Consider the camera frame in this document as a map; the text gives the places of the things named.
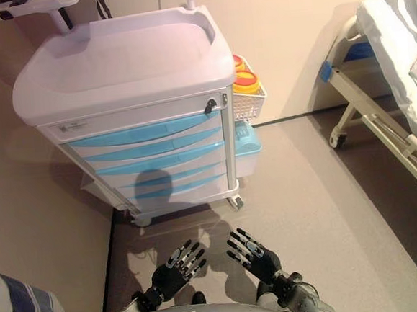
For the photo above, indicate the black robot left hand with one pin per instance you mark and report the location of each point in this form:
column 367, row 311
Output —
column 169, row 276

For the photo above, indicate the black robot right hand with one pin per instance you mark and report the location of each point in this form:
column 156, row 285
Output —
column 264, row 261

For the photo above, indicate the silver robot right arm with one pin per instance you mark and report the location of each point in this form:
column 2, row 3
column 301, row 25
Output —
column 299, row 297

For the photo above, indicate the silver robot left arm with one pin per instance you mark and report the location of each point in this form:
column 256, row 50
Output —
column 147, row 301

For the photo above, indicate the black robot left foot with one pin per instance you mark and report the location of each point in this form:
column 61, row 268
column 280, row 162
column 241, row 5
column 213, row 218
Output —
column 198, row 297

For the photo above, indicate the white cart side rack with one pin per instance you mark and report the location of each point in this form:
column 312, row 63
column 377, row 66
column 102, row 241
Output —
column 125, row 203

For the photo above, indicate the white bin blue lid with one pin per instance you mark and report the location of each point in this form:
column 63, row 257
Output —
column 246, row 149

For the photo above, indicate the black cabinet key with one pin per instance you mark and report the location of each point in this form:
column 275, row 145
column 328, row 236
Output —
column 211, row 106

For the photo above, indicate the small silver side lock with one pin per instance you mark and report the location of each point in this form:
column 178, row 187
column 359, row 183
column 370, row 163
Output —
column 225, row 99

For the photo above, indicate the yellow sharps container red lid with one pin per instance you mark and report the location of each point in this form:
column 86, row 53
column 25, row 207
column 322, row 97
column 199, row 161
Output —
column 246, row 84
column 239, row 61

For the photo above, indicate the blue bed corner bumper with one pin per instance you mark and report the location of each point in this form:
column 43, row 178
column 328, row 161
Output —
column 326, row 71

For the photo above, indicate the blue bed mattress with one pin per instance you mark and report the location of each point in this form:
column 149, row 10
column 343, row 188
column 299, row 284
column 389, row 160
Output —
column 359, row 52

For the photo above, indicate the pale blue bedding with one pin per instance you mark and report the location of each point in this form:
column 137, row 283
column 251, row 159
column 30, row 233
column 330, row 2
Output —
column 403, row 57

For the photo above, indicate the white shelf on pole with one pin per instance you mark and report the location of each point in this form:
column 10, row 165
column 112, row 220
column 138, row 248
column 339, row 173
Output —
column 20, row 7

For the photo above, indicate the white hospital bed frame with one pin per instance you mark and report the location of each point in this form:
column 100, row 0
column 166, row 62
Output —
column 372, row 121

